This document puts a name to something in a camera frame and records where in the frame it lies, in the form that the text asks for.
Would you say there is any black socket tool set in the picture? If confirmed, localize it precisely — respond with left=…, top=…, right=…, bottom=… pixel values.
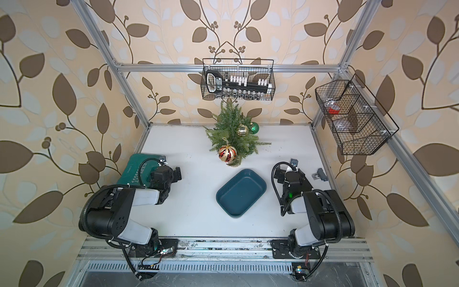
left=201, top=69, right=275, bottom=94

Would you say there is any small grey metal bracket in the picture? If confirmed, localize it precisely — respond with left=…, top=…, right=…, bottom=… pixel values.
left=312, top=168, right=329, bottom=182

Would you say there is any shiny gold ball ornament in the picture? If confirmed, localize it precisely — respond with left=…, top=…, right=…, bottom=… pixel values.
left=236, top=124, right=249, bottom=137

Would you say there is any side black wire basket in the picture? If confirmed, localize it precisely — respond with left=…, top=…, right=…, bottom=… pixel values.
left=315, top=74, right=399, bottom=155

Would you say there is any red item in basket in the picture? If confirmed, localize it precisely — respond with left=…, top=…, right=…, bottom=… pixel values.
left=324, top=100, right=341, bottom=116

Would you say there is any red gold striped ornament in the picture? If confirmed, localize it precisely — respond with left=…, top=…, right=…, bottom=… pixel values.
left=218, top=138, right=237, bottom=165

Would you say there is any green glitter ball ornament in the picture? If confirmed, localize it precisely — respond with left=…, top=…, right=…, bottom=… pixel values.
left=249, top=122, right=259, bottom=135

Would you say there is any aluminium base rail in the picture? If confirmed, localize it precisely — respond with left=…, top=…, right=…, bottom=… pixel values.
left=77, top=237, right=374, bottom=263

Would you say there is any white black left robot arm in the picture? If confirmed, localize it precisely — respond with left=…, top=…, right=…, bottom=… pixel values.
left=79, top=153, right=182, bottom=281

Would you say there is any small green christmas tree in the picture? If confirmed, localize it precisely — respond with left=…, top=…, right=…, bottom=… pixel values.
left=205, top=100, right=270, bottom=167

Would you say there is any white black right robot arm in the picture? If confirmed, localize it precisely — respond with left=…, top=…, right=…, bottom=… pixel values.
left=270, top=161, right=355, bottom=282

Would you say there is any back black wire basket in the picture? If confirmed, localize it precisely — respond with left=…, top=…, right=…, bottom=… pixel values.
left=200, top=57, right=276, bottom=101

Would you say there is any green book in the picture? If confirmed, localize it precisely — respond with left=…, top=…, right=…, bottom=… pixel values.
left=117, top=153, right=166, bottom=187

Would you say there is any teal plastic tray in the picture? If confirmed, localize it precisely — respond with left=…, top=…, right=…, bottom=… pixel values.
left=216, top=169, right=267, bottom=218

